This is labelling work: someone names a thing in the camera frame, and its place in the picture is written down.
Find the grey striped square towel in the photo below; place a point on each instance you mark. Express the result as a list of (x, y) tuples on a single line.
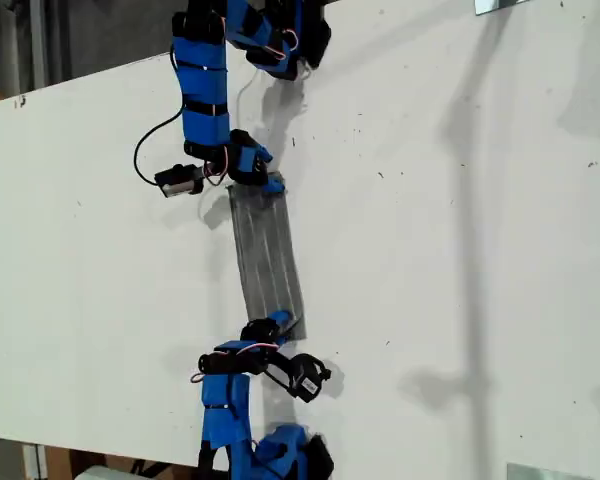
[(267, 250)]

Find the white container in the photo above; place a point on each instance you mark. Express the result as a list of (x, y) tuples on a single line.
[(100, 472)]

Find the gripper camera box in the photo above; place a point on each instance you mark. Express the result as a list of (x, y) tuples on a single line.
[(310, 377), (177, 181)]

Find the white metal post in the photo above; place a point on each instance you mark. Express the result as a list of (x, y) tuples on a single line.
[(34, 460)]

